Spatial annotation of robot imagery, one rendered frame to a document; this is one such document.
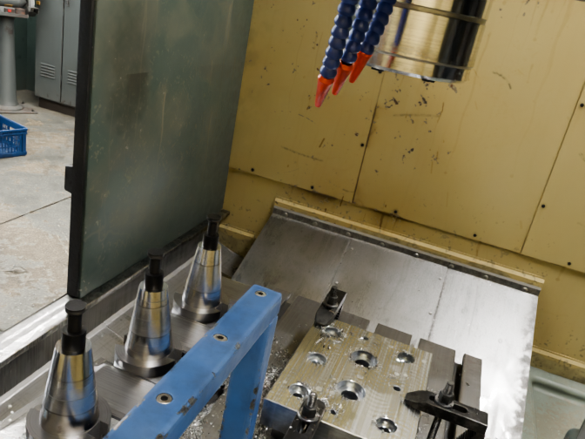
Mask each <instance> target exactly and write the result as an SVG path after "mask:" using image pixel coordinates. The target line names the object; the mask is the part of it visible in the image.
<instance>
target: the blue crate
mask: <svg viewBox="0 0 585 439"><path fill-rule="evenodd" d="M6 126H7V129H6ZM10 127H11V128H13V130H10ZM27 130H28V128H27V127H25V126H23V125H20V124H19V123H17V122H15V121H12V120H10V119H8V118H6V117H4V116H2V115H0V159H4V158H12V157H19V156H25V155H26V154H27V151H26V134H27V133H28V132H27ZM13 136H14V138H13ZM6 137H7V139H6ZM13 139H14V140H13ZM13 142H14V143H13Z"/></svg>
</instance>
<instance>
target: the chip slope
mask: <svg viewBox="0 0 585 439"><path fill-rule="evenodd" d="M231 280H235V281H237V282H240V283H243V284H246V285H248V286H251V287H252V286H253V285H259V286H262V287H265V288H268V289H271V290H273V289H274V288H275V287H276V288H279V289H282V290H285V291H287V292H290V293H291V296H290V298H289V300H288V301H287V303H290V304H292V303H293V301H294V300H295V299H296V297H297V296H298V295H299V296H302V297H305V298H307V299H310V300H312V301H317V302H319V303H322V302H323V300H324V299H325V298H326V295H327V294H328V293H329V291H330V290H331V288H332V286H336V287H337V289H339V290H340V291H343V292H346V298H345V301H344V305H343V308H342V311H345V312H348V313H349V314H354V315H357V316H359V317H362V318H365V319H368V320H370V324H369V327H368V329H367V331H369V332H372V333H374V331H375V329H376V327H377V325H378V323H379V324H382V325H385V326H388V327H390V328H394V329H397V330H400V331H402V332H405V333H407V334H411V335H412V339H411V342H410V345H409V346H411V347H414V348H417V347H418V344H419V341H420V338H422V339H425V340H427V341H431V342H434V343H437V344H440V345H442V346H444V347H447V348H451V349H454V350H456V353H455V359H454V362H457V363H460V364H462V357H463V355H464V354H467V355H472V356H474V357H477V358H480V359H482V372H481V404H480V410H482V411H484V412H487V413H488V427H487V431H486V436H485V438H484V439H521V433H522V426H523V419H524V411H525V404H526V397H527V389H528V375H529V368H530V361H531V353H532V346H533V338H534V331H535V316H536V309H537V301H538V296H539V293H540V291H541V288H540V287H536V286H533V285H529V284H527V283H524V282H521V281H518V280H513V279H510V278H508V277H504V276H501V275H499V274H493V273H490V272H488V271H485V270H482V269H479V268H476V267H471V266H468V265H465V264H462V263H460V262H457V261H453V260H449V259H446V258H442V257H440V256H437V255H434V254H431V253H426V252H423V251H421V250H417V249H414V248H411V247H406V246H403V245H401V244H398V243H395V242H392V241H389V240H384V239H381V238H378V237H375V236H372V235H370V234H366V233H362V232H359V231H355V230H353V229H350V228H347V227H344V226H339V225H336V224H333V223H330V222H327V221H324V220H322V219H316V218H314V217H311V216H308V215H304V214H302V213H297V212H294V211H291V210H288V209H285V208H283V207H279V206H274V208H273V212H272V215H271V217H270V219H269V220H268V221H267V222H266V225H265V226H264V228H263V229H262V231H261V232H260V234H259V236H258V238H257V239H256V240H255V241H254V243H253V245H252V247H251V248H250V250H249V251H248V253H247V255H246V256H245V258H244V259H243V261H242V262H241V264H240V265H239V267H238V269H237V271H236V272H235V274H234V275H233V276H232V278H231Z"/></svg>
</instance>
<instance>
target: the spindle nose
mask: <svg viewBox="0 0 585 439"><path fill-rule="evenodd" d="M493 2H494V0H397V2H396V4H394V5H393V13H392V15H390V16H389V23H388V24H387V25H386V26H385V32H384V34H383V35H381V36H380V42H379V43H378V45H375V46H374V53H373V55H372V56H371V58H370V59H369V61H368V62H367V64H366V65H367V66H370V67H373V68H376V69H380V70H383V71H390V72H393V73H398V74H401V75H406V76H409V77H414V78H422V79H427V80H433V81H438V82H444V83H451V84H463V83H465V82H466V81H468V78H469V74H470V71H471V69H472V68H474V63H475V60H476V58H477V54H478V51H479V49H480V45H481V40H482V38H483V34H484V31H485V29H486V21H487V20H488V18H489V14H490V11H491V9H492V5H493Z"/></svg>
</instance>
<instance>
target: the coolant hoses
mask: <svg viewBox="0 0 585 439"><path fill-rule="evenodd" d="M358 2H359V5H360V7H359V8H358V9H357V11H356V8H355V4H357V3H358ZM396 2H397V0H380V2H379V3H378V4H377V1H376V0H360V1H359V0H341V3H340V4H339V6H338V9H337V11H338V12H339V14H338V15H337V16H336V17H335V18H334V23H335V25H334V26H333V28H332V29H331V34H332V36H331V37H330V38H329V40H328V44H329V46H328V47H327V48H326V56H325V57H324V58H323V62H322V63H323V65H322V66H321V68H320V70H319V72H320V74H319V75H318V83H317V91H316V98H315V106H316V107H321V105H322V103H323V101H324V99H325V97H326V95H327V93H328V92H329V90H330V88H331V86H332V85H333V89H332V94H333V95H337V94H338V93H339V91H340V89H341V87H342V86H343V84H344V83H345V82H346V79H347V77H348V76H349V74H350V77H349V82H350V83H354V82H355V81H356V79H357V77H358V76H359V75H360V73H361V72H362V70H363V69H364V67H365V66H366V64H367V62H368V61H369V59H370V58H371V56H372V55H373V53H374V46H375V45H378V43H379V42H380V36H381V35H383V34H384V32H385V26H386V25H387V24H388V23H389V16H390V15H392V13H393V5H394V4H396ZM375 9H376V10H377V11H376V12H375V13H374V14H373V10H375ZM354 14H355V16H356V18H355V19H354V20H352V16H354ZM372 20H373V21H372ZM370 21H372V22H371V23H369V22H370ZM351 26H352V27H353V28H352V29H351V30H350V31H349V29H348V28H350V27H351ZM348 37H349V39H347V38H348ZM346 39H347V40H346ZM344 48H345V49H344ZM342 49H344V50H342ZM350 72H351V73H350Z"/></svg>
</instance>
